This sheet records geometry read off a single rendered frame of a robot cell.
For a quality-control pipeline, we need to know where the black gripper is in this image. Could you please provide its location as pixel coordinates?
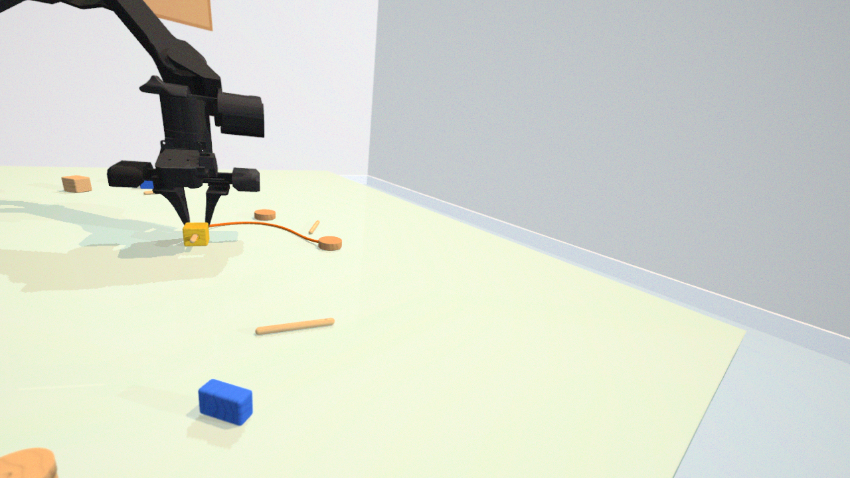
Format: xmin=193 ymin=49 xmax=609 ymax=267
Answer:
xmin=107 ymin=128 xmax=260 ymax=227

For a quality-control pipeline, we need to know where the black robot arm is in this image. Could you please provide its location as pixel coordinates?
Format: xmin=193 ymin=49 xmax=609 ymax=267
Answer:
xmin=30 ymin=0 xmax=264 ymax=189

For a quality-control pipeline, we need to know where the small wooden block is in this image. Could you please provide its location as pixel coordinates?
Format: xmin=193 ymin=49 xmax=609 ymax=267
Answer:
xmin=61 ymin=175 xmax=92 ymax=193

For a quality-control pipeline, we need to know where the yellow wooden block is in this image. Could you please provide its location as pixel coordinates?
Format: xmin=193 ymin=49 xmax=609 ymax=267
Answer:
xmin=183 ymin=222 xmax=210 ymax=246

